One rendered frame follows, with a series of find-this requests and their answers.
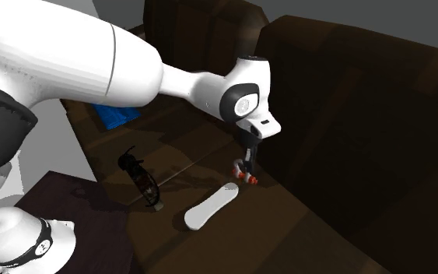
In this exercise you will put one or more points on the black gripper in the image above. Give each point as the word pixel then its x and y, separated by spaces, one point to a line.
pixel 249 142

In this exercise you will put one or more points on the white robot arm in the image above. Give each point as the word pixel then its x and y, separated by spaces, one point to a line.
pixel 70 57

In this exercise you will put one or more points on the small red and white toy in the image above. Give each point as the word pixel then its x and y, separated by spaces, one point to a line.
pixel 246 177

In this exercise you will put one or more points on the white remote control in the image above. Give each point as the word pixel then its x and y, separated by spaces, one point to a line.
pixel 211 206

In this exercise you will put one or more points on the brown sofa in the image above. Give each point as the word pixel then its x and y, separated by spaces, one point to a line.
pixel 355 121

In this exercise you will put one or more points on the dark patterned bottle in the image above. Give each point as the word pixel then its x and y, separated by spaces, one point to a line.
pixel 142 182

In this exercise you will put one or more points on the blue book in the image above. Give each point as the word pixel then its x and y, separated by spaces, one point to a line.
pixel 116 115

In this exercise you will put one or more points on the dark robot stand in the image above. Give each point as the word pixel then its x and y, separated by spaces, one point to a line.
pixel 89 231

